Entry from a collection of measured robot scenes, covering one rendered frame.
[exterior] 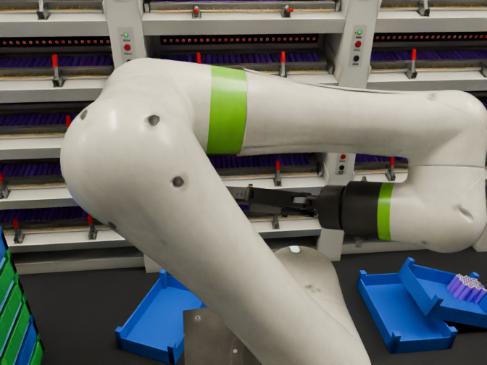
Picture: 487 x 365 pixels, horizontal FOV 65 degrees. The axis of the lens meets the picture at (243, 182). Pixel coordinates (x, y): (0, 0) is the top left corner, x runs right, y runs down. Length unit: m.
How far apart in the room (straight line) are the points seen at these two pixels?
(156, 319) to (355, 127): 1.07
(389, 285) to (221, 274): 1.26
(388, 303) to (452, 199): 0.98
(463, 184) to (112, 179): 0.45
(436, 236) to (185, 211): 0.38
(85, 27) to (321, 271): 0.95
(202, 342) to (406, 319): 0.83
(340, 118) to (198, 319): 0.58
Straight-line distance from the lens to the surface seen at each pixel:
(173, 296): 1.49
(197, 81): 0.48
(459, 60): 1.57
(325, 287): 0.64
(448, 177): 0.59
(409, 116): 0.56
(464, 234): 0.60
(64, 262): 1.70
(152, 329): 1.40
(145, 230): 0.35
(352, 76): 1.33
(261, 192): 0.62
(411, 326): 1.48
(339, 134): 0.52
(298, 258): 0.68
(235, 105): 0.47
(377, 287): 1.59
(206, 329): 0.91
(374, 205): 0.61
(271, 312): 0.44
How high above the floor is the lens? 1.03
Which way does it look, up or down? 28 degrees down
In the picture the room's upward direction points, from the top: straight up
